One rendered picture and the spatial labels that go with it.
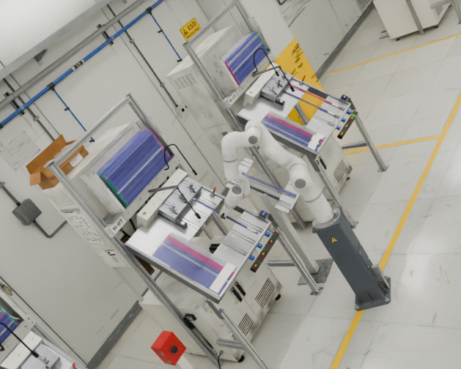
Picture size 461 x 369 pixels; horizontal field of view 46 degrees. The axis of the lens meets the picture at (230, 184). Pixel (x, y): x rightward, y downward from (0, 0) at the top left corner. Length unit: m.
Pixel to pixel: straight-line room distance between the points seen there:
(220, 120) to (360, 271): 1.72
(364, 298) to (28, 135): 3.03
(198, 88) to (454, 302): 2.42
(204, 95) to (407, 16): 3.74
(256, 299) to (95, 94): 2.51
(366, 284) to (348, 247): 0.33
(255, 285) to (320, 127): 1.36
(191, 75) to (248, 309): 1.85
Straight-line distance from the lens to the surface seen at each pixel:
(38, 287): 4.91
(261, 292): 4.14
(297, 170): 3.23
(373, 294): 3.79
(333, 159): 4.94
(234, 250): 3.59
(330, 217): 3.43
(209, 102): 4.45
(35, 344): 3.23
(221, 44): 4.64
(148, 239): 3.60
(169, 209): 3.66
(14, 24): 5.19
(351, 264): 3.61
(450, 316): 3.55
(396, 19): 7.56
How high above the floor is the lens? 2.52
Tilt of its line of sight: 23 degrees down
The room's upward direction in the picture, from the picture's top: 34 degrees counter-clockwise
